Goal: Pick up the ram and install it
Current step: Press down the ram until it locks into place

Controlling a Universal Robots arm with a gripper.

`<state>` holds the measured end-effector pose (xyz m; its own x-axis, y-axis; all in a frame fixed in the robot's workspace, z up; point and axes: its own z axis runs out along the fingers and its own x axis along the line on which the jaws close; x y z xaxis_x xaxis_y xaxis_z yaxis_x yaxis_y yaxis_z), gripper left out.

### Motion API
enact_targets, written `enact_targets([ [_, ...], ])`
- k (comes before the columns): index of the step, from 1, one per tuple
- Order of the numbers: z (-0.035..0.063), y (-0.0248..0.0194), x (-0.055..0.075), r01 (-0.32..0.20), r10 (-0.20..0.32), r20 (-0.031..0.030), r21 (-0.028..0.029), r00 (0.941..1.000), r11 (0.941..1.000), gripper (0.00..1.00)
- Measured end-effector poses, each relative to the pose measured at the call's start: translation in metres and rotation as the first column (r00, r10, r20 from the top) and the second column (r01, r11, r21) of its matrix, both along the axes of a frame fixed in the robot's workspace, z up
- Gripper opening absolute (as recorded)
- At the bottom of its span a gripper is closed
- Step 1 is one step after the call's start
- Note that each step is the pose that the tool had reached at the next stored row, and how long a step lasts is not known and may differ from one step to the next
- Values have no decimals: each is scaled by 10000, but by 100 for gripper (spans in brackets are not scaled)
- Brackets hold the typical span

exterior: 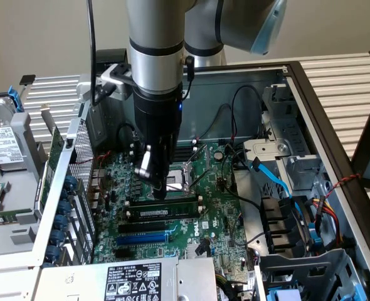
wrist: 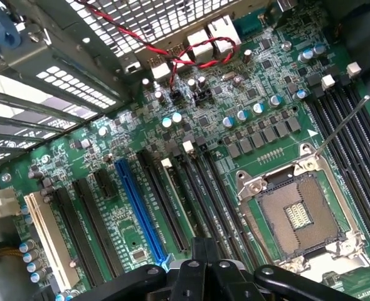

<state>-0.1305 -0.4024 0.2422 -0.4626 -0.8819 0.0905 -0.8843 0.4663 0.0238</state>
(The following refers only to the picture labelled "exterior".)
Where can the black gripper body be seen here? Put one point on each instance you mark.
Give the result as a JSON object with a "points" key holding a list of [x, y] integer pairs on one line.
{"points": [[156, 113]]}

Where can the green RAM stick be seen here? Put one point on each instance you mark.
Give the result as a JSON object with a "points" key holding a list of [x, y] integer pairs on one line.
{"points": [[172, 209], [0, 221]]}

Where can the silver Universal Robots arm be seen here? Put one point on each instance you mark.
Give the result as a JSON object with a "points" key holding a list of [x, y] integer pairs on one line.
{"points": [[153, 31]]}

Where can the CPU socket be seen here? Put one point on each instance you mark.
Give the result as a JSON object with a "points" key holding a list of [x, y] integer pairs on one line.
{"points": [[175, 180]]}

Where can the open PC case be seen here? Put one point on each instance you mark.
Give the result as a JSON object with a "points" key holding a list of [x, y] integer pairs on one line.
{"points": [[204, 119]]}

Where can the thin metal locking lever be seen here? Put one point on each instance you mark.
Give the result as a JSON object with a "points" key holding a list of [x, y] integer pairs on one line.
{"points": [[204, 180]]}

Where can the round coin battery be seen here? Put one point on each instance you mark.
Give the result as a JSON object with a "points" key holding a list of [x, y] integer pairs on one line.
{"points": [[218, 155]]}

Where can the long black expansion slot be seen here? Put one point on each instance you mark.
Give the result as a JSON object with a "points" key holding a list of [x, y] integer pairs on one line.
{"points": [[141, 228]]}

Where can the green Dell motherboard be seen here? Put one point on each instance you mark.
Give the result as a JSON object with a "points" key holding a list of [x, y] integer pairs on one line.
{"points": [[216, 194]]}

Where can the blue expansion slot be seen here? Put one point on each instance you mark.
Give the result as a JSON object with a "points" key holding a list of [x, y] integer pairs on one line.
{"points": [[141, 239]]}

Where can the blue card retention clip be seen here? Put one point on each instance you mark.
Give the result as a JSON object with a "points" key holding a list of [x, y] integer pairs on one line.
{"points": [[65, 208], [70, 182], [61, 222], [53, 253], [57, 237]]}

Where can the silver chipset heatsink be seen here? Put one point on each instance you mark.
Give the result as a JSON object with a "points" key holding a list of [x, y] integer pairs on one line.
{"points": [[192, 251]]}

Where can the short black expansion slot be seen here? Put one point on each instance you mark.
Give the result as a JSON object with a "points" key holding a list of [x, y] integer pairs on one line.
{"points": [[122, 253]]}

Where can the green graphics card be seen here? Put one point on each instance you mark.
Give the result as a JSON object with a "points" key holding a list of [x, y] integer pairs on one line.
{"points": [[54, 147]]}

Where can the silver disk bay cage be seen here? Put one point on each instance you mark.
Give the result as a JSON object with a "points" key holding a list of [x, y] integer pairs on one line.
{"points": [[285, 125]]}

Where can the black fan shroud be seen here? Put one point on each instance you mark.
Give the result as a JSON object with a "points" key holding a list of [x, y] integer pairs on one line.
{"points": [[276, 219]]}

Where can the grey parts rack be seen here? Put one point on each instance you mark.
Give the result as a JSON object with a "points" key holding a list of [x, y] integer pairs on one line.
{"points": [[22, 131]]}

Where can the silver power supply with label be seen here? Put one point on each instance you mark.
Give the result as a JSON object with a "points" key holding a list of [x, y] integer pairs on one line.
{"points": [[78, 282]]}

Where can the silver hard disk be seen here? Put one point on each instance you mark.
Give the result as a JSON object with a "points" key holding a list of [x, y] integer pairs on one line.
{"points": [[0, 141]]}

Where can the grey drive cage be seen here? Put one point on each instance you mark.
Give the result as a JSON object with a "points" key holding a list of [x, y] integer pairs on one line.
{"points": [[298, 266]]}

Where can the black framed monitor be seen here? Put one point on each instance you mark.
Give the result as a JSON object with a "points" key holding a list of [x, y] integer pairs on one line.
{"points": [[360, 150]]}

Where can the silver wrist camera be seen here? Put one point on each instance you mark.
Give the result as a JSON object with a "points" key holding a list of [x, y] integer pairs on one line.
{"points": [[122, 92]]}

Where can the blue plastic disk rail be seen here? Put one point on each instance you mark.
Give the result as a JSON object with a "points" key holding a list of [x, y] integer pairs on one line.
{"points": [[15, 97]]}

